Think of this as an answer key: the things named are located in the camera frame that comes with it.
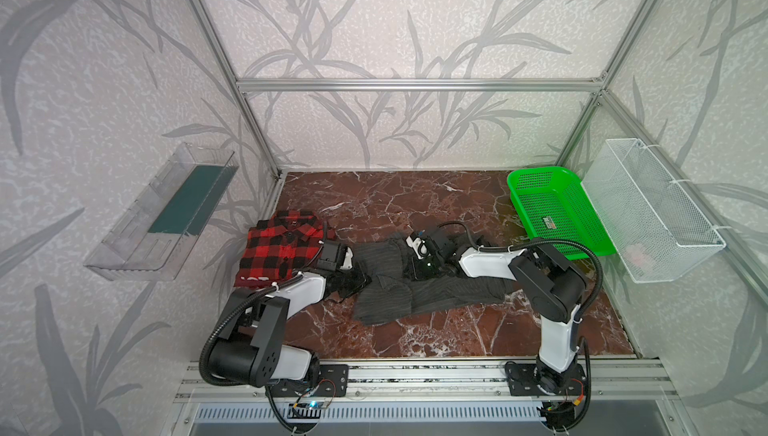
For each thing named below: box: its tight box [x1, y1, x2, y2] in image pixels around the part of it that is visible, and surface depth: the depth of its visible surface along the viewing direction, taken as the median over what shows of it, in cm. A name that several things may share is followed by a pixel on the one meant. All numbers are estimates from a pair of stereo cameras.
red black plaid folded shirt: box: [235, 210, 337, 287], surface depth 93 cm
